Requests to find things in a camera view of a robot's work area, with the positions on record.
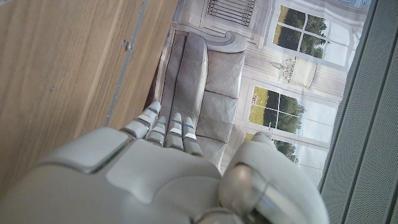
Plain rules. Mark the printed living room backdrop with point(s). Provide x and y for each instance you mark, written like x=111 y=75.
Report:
x=264 y=77

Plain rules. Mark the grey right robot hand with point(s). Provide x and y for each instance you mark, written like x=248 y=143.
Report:
x=140 y=180

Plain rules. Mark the grey tape outline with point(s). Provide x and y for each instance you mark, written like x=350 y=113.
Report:
x=126 y=62

